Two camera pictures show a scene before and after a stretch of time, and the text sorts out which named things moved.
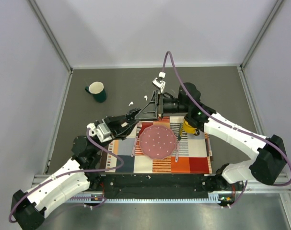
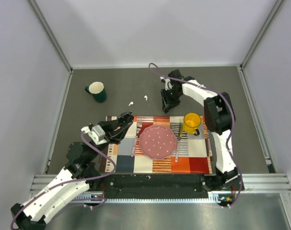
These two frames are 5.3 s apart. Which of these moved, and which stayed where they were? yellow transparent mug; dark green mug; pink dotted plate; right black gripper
Moved: right black gripper
Stayed: pink dotted plate; yellow transparent mug; dark green mug
